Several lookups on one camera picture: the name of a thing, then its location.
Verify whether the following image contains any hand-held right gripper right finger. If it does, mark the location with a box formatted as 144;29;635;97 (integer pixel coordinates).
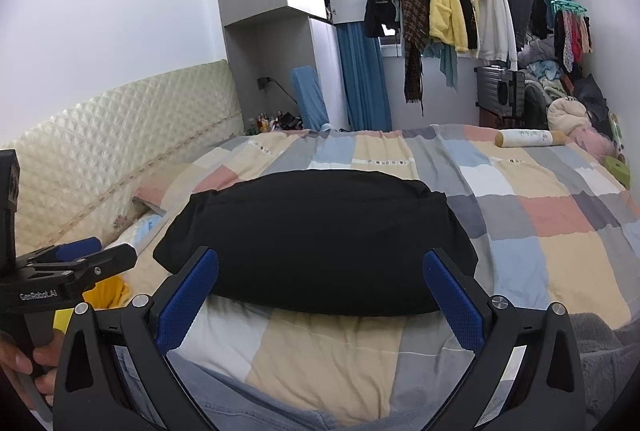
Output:
422;247;586;431

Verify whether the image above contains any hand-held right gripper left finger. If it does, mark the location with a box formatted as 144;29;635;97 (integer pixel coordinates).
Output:
52;247;221;431

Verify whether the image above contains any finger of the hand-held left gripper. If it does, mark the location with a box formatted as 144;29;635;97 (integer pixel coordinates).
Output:
22;245;138;285
15;237;103;268

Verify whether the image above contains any black garment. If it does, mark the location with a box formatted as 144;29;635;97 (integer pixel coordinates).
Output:
152;169;478;317

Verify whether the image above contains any pile of clothes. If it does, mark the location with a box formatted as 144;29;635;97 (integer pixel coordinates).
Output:
517;38;613;136

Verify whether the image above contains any person's left hand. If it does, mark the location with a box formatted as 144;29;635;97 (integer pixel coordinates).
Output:
0;331;63;412

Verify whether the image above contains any yellow cloth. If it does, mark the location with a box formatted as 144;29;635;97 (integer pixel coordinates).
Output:
52;276;132;334

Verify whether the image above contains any patchwork pillow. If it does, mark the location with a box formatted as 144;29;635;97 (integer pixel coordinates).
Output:
132;163;201;214

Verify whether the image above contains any patchwork duvet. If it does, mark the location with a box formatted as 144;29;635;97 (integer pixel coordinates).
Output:
122;123;640;427

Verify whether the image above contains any cream quilted headboard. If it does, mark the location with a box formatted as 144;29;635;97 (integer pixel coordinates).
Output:
0;59;246;257

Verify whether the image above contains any grey fleece blanket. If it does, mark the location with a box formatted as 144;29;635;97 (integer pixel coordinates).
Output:
565;311;640;427

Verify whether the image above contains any cream bolster pillow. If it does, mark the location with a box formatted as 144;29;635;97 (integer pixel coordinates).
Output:
495;128;568;149

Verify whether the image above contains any cluster of small bottles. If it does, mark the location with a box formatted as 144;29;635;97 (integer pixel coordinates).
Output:
245;111;301;134

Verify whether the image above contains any green box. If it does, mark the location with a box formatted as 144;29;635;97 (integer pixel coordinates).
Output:
603;156;630;186

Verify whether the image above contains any pink plush cloth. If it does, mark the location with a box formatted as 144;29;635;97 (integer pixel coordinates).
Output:
570;126;613;159

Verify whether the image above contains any grey suitcase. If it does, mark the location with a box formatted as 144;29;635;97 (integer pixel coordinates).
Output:
475;66;527;116

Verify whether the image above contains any cream fleece blanket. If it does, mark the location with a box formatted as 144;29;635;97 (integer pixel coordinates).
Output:
547;96;593;134

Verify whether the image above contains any blue rolled mat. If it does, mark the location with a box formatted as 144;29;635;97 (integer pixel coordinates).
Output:
291;66;333;132

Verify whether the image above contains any blue curtain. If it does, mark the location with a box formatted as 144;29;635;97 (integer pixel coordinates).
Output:
336;21;393;132

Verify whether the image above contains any light teal garment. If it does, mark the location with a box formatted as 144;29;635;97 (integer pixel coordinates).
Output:
422;41;459;89

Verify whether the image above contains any brown plaid scarf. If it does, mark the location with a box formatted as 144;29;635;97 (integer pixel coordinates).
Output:
400;0;431;104

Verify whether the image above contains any white hoodie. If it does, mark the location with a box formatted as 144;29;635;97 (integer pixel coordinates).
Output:
475;0;519;72

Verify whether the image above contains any yellow jacket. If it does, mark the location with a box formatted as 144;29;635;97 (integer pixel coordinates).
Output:
421;0;483;54

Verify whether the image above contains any green clip hanger with socks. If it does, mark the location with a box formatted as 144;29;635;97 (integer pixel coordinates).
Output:
550;0;593;72

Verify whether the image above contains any black power cable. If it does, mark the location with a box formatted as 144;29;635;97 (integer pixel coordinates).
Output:
267;80;301;112

